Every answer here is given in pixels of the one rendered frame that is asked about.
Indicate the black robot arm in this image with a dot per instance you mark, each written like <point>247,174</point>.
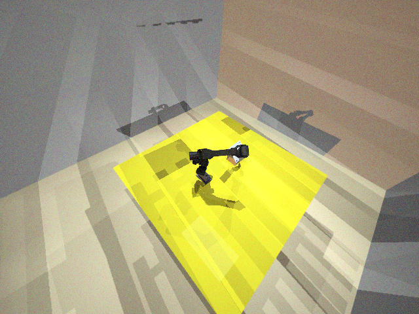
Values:
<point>202,155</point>

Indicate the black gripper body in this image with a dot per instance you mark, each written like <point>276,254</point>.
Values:
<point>202,169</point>

